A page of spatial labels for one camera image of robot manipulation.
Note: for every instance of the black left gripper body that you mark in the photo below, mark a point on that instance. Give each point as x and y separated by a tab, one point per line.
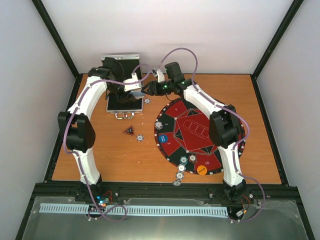
120	98

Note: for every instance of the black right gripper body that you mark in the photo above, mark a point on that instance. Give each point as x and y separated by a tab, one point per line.
161	91

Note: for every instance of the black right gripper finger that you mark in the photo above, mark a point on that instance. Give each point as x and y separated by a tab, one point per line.
147	86
146	92

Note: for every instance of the poker chip stack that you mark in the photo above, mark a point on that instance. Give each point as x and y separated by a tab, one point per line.
158	125

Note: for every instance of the blue small blind button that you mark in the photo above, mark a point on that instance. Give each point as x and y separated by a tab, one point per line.
163	138

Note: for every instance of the blue green fifty chip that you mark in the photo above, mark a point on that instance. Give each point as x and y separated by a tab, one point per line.
183	160

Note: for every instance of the blue orange ten chip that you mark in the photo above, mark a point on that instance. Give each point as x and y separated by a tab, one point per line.
181	168
179	175

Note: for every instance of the orange big blind button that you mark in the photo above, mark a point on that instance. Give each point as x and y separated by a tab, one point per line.
202	170

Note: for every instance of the grey card deck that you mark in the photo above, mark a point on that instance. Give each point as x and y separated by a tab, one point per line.
137	94

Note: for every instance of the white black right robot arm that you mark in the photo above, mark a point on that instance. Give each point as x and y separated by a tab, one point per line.
224	122

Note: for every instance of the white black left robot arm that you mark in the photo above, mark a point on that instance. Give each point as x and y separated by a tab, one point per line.
75	127

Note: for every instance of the aluminium poker chip case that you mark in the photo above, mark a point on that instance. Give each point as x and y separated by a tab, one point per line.
124	105

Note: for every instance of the round red black poker mat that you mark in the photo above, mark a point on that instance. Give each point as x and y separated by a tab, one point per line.
187	129

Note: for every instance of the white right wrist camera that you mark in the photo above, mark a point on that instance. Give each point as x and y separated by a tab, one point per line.
157	73

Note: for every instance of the light blue slotted cable duct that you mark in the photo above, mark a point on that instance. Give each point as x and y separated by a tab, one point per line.
136	210

